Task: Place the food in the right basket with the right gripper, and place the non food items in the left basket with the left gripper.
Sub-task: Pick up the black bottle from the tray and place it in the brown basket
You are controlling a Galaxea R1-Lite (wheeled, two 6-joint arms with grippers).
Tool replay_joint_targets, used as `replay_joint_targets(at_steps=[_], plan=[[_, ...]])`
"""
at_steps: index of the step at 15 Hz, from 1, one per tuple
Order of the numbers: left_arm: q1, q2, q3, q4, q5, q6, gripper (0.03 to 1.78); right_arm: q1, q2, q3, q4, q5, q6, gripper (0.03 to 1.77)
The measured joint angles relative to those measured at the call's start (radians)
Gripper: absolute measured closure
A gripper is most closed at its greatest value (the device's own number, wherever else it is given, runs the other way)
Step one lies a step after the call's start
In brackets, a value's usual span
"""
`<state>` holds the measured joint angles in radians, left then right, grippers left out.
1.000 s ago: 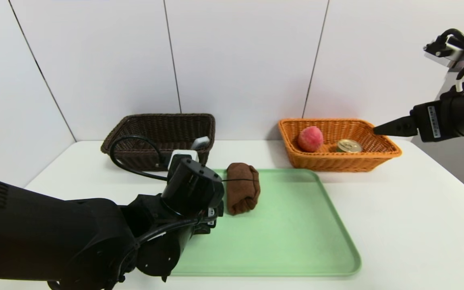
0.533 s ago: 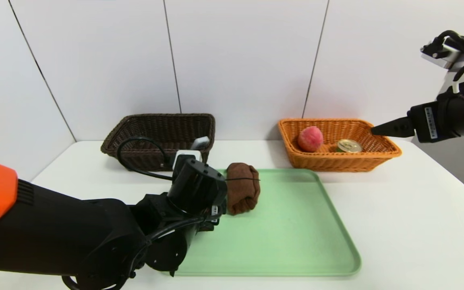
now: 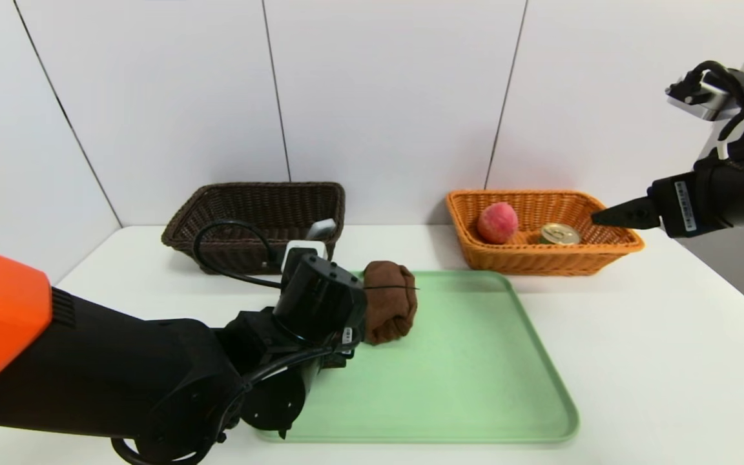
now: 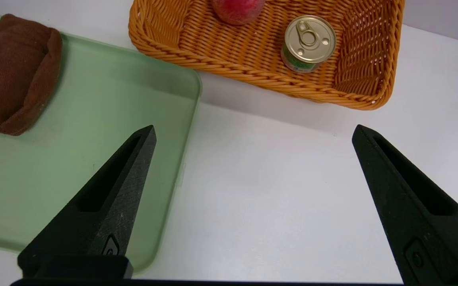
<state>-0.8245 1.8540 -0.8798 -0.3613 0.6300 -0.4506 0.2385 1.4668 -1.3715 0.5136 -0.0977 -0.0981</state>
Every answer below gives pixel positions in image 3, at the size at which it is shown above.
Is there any red peach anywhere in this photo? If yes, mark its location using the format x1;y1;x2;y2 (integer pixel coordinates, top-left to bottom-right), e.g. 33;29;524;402
477;201;520;245

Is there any round tin can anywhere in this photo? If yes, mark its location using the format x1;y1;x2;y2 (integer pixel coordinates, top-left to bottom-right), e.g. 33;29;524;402
539;222;583;247

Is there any orange wicker basket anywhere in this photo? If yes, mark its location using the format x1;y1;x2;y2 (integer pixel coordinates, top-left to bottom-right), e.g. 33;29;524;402
446;189;646;278

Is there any dark brown wicker basket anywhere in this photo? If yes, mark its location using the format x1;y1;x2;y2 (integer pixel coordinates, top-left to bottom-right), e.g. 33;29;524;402
161;181;347;275

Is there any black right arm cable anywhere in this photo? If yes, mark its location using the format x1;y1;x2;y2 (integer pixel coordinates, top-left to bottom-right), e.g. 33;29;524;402
682;60;744;161

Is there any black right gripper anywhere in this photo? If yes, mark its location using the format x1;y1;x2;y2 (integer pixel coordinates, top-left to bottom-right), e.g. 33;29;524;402
590;158;744;238

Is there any clear grey plastic case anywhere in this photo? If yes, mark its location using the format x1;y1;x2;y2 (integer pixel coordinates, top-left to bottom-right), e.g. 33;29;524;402
305;218;338;242

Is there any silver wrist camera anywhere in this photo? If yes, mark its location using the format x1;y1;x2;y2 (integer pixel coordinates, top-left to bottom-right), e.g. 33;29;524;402
281;240;329;273
665;69;735;122

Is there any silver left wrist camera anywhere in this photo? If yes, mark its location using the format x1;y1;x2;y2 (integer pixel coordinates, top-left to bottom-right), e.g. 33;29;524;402
281;240;329;273

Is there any light green plastic tray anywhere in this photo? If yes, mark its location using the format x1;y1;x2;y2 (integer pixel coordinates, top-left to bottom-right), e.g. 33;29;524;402
257;270;581;445

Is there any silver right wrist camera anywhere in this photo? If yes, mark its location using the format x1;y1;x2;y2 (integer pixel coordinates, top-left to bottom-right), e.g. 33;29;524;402
665;69;735;122

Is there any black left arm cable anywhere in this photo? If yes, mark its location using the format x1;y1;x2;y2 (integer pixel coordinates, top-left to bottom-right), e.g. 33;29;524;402
192;219;284;290

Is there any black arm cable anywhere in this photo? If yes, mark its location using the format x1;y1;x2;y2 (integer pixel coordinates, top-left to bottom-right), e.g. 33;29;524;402
682;60;744;161
192;219;284;290

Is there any rolled brown towel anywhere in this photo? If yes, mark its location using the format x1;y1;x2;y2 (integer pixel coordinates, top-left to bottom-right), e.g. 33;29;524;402
362;260;419;347

